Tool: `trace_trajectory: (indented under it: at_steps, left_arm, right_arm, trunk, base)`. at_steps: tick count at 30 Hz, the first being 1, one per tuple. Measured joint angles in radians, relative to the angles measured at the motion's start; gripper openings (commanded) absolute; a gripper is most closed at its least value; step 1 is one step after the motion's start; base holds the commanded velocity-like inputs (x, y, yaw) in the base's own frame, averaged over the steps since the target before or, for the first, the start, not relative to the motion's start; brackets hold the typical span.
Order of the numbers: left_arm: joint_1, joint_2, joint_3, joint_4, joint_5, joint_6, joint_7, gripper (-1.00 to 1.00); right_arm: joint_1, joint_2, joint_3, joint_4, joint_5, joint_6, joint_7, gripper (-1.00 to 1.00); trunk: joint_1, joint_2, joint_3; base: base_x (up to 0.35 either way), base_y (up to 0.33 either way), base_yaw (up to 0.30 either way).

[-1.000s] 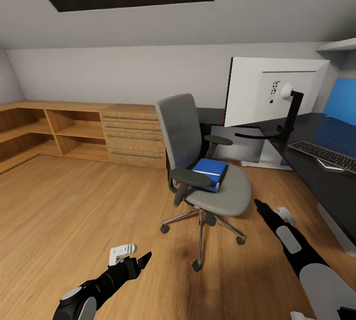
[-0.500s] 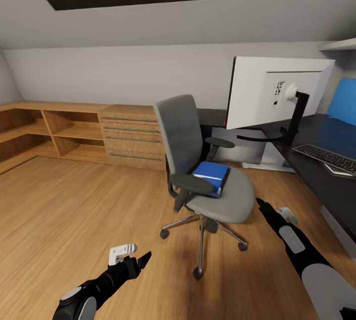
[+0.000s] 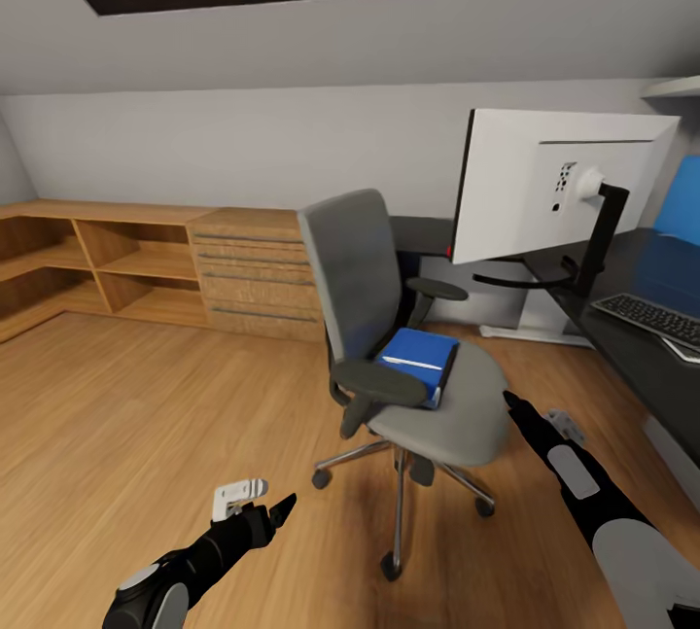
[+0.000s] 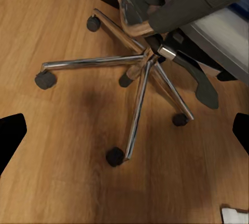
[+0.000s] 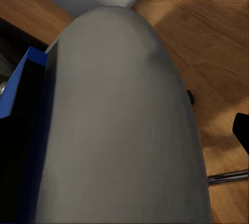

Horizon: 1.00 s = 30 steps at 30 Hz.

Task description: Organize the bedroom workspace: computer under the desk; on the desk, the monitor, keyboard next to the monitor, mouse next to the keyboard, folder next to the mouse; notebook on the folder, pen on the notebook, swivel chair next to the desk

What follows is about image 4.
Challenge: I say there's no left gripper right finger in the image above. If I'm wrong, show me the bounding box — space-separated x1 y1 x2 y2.
232 113 249 155

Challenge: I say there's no folder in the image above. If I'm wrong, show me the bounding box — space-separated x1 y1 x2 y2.
235 0 249 14

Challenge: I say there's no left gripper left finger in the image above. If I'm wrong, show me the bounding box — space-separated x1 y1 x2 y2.
0 113 27 176

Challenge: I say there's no swivel chair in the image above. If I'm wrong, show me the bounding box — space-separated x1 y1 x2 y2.
34 0 249 167

